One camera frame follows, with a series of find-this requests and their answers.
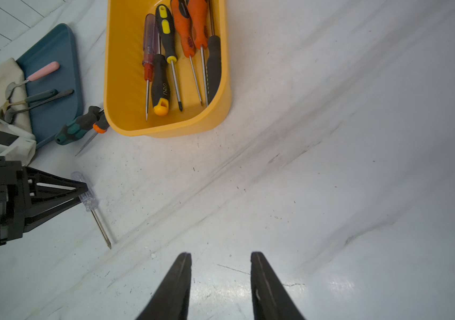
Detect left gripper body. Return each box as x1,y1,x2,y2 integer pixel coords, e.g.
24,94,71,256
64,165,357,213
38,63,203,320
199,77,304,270
0,156,26,246

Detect small black yellow screwdriver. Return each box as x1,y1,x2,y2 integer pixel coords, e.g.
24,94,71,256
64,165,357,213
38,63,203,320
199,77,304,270
155,4,183,111

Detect long black yellow screwdriver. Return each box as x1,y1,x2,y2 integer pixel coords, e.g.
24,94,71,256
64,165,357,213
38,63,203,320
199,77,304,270
151,35,170,116

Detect purple red screwdriver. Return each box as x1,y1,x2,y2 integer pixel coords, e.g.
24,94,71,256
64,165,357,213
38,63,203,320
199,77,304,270
142,13,158,120

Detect small orange screwdriver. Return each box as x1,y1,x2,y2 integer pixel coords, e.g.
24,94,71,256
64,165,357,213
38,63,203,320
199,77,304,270
75,110,110,157

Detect teal placemat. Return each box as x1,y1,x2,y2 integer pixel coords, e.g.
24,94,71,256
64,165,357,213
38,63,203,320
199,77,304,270
16,23,84,149

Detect clear handle screwdriver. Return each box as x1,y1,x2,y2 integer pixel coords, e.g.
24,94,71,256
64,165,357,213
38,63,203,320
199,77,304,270
71,171,112,249

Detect orange black screwdriver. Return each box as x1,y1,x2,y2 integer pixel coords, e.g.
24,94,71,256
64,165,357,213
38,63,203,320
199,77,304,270
170,0,203,105
187,0,210,106

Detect pink handled spoon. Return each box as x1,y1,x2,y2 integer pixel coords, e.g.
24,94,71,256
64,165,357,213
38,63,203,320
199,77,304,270
5,61,60,99

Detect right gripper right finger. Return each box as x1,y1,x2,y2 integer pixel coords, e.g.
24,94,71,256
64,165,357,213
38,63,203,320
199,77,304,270
250,251,305,320

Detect dark handled spoon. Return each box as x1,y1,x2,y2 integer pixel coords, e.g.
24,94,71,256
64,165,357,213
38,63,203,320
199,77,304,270
3,89,74,124

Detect green black screwdriver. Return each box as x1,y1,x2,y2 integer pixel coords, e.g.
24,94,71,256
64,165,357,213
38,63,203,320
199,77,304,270
54,106,102,145

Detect black yellow dotted screwdriver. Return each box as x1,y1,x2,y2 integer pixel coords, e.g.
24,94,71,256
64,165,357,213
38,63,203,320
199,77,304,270
207,1,222,105

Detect yellow storage box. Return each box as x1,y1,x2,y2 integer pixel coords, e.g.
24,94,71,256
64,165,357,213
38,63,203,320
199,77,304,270
104,1,232,138

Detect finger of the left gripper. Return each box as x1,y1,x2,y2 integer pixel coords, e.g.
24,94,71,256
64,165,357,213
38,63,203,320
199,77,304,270
23,197,81,233
25,167,88,200

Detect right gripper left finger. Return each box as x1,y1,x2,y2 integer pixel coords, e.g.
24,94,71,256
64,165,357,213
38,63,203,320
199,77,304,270
137,252,192,320

